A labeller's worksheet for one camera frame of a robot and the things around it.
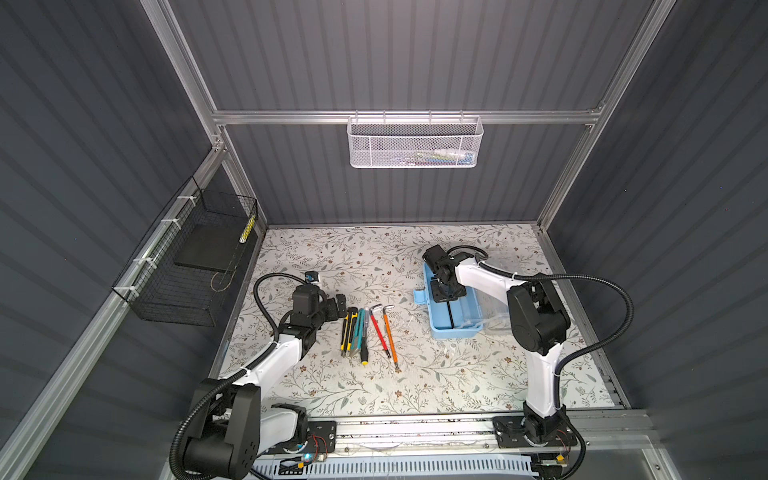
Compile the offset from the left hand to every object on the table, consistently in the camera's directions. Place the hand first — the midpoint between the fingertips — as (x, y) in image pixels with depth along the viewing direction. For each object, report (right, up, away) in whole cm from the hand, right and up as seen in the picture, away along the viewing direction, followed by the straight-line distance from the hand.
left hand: (329, 298), depth 89 cm
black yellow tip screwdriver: (+11, -14, -2) cm, 18 cm away
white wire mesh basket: (+28, +60, +34) cm, 74 cm away
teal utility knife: (+9, -11, 0) cm, 14 cm away
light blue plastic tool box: (+39, -7, +4) cm, 40 cm away
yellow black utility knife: (+5, -8, +4) cm, 10 cm away
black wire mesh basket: (-32, +10, -17) cm, 37 cm away
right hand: (+38, -1, +9) cm, 39 cm away
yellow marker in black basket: (-21, +20, -7) cm, 30 cm away
